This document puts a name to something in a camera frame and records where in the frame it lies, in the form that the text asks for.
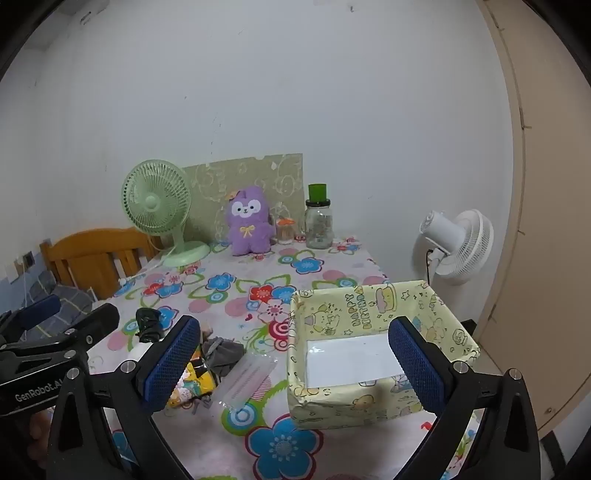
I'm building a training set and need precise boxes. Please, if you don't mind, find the green patterned board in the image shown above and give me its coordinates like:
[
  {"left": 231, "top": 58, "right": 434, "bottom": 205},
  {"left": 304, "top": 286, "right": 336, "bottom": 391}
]
[{"left": 181, "top": 153, "right": 304, "bottom": 243}]

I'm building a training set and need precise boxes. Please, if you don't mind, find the green desk fan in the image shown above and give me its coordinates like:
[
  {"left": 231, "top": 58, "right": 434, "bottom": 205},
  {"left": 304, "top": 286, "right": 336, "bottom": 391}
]
[{"left": 121, "top": 159, "right": 211, "bottom": 268}]

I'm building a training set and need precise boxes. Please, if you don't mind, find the clear plastic packet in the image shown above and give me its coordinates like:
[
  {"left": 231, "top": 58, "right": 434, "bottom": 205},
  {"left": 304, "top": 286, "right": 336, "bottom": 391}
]
[{"left": 217, "top": 353, "right": 278, "bottom": 409}]

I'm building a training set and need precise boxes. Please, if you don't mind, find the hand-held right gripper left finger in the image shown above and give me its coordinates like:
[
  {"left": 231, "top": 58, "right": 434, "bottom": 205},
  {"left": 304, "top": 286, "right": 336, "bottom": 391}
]
[{"left": 48, "top": 315, "right": 201, "bottom": 480}]

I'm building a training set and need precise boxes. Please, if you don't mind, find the white standing fan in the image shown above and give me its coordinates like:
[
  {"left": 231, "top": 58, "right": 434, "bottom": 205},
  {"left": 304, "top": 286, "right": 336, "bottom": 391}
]
[{"left": 419, "top": 209, "right": 495, "bottom": 286}]

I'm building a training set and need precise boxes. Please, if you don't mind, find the black plastic bag roll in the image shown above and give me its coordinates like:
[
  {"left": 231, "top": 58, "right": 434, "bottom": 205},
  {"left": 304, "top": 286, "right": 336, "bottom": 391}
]
[{"left": 135, "top": 308, "right": 163, "bottom": 344}]

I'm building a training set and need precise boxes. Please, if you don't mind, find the grey cloth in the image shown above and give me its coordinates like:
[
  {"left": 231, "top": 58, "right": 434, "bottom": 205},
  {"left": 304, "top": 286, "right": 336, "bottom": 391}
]
[{"left": 203, "top": 337, "right": 245, "bottom": 381}]

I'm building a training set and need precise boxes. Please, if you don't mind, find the glass jar with green lid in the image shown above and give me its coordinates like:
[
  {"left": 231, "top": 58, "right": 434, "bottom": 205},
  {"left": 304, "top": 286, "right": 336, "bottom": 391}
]
[{"left": 305, "top": 184, "right": 334, "bottom": 250}]

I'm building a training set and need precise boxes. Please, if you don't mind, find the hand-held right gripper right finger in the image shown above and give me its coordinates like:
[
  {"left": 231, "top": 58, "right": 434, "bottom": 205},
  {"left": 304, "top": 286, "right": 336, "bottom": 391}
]
[{"left": 388, "top": 316, "right": 541, "bottom": 480}]

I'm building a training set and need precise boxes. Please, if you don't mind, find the beige wooden door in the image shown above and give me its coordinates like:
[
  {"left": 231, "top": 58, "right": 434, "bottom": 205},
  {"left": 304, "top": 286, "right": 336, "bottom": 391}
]
[{"left": 480, "top": 0, "right": 591, "bottom": 437}]

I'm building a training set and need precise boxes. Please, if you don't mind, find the person's left hand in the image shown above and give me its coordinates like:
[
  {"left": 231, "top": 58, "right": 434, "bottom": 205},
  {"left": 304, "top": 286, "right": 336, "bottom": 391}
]
[{"left": 25, "top": 410, "right": 54, "bottom": 462}]

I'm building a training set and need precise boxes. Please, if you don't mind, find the plaid pillow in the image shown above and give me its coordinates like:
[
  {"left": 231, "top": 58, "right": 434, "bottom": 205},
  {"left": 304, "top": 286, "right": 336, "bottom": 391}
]
[{"left": 21, "top": 270, "right": 95, "bottom": 330}]

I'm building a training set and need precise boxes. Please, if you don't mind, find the yellow paper-wrapped box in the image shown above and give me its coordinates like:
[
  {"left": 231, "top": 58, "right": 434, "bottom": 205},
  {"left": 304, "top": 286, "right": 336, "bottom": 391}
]
[{"left": 286, "top": 280, "right": 481, "bottom": 430}]

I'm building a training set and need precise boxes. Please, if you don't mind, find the purple plush toy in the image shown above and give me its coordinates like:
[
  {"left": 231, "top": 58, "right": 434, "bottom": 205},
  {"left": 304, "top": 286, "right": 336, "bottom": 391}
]
[{"left": 225, "top": 186, "right": 276, "bottom": 257}]

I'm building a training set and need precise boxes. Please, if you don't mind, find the yellow cartoon tissue packet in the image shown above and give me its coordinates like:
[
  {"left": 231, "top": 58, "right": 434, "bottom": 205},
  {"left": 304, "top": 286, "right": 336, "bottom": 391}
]
[{"left": 167, "top": 346, "right": 220, "bottom": 409}]

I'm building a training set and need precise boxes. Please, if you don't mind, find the white fan power cable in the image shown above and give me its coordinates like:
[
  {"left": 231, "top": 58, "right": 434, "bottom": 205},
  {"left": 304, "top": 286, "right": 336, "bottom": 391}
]
[{"left": 117, "top": 244, "right": 183, "bottom": 284}]

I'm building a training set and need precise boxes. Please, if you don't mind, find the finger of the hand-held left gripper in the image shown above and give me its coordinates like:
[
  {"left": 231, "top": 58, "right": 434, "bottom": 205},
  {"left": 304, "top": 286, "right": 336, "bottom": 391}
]
[
  {"left": 0, "top": 294, "right": 62, "bottom": 352},
  {"left": 0, "top": 303, "right": 120, "bottom": 370}
]

